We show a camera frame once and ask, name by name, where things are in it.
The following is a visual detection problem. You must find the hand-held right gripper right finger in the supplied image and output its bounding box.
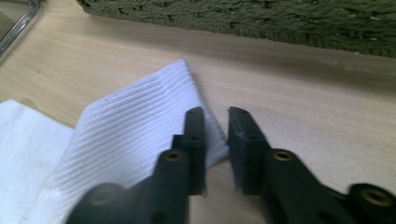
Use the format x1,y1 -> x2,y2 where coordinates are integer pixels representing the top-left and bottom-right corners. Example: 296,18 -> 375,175
228,106 -> 273,196

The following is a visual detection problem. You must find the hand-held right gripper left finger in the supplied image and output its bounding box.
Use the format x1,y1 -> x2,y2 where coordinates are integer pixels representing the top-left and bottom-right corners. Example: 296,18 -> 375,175
171,106 -> 208,197

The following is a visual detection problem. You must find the white sock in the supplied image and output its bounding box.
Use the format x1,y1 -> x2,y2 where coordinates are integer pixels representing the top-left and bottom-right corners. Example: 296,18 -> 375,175
0,99 -> 76,224
18,59 -> 231,224

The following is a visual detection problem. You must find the green woven basket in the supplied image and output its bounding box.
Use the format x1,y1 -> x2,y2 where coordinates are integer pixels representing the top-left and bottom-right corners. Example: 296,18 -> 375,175
76,0 -> 396,59

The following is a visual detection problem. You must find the clear plastic lid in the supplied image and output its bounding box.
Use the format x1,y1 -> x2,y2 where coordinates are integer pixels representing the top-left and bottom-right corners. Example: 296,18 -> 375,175
0,0 -> 41,63

